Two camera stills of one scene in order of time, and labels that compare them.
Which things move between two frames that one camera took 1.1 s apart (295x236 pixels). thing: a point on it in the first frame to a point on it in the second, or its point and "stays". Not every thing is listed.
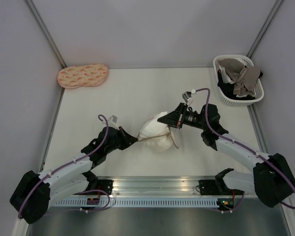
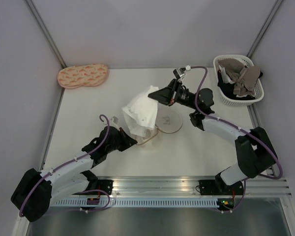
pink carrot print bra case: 73,76 stays
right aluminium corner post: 264,28 stays
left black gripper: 126,144 stays
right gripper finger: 172,118 to 163,95
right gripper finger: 178,125 to 168,102
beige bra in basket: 245,77 stays
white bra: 153,128 to 141,113
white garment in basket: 225,77 stays
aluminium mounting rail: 156,186 stays
